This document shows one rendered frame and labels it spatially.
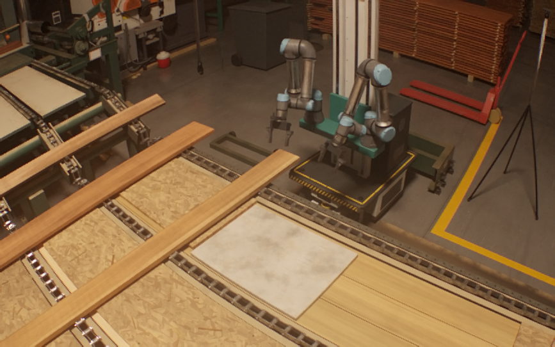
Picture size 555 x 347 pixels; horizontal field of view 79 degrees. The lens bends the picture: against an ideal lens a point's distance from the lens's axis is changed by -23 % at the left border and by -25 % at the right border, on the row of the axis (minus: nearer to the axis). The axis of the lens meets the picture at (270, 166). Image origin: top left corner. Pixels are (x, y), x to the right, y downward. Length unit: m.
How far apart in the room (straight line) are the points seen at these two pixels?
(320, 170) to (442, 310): 1.89
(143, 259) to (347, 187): 1.76
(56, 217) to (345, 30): 2.22
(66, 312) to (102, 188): 0.91
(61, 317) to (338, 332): 1.17
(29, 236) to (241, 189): 1.24
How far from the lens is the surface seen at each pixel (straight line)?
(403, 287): 1.87
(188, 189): 2.38
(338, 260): 1.92
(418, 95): 5.48
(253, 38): 6.02
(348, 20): 2.94
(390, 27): 7.07
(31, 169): 2.86
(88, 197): 2.45
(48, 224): 2.38
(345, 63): 3.05
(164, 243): 2.00
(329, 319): 1.72
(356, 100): 2.67
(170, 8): 7.22
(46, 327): 1.86
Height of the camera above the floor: 2.22
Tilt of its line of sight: 34 degrees down
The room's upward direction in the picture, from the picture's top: 2 degrees counter-clockwise
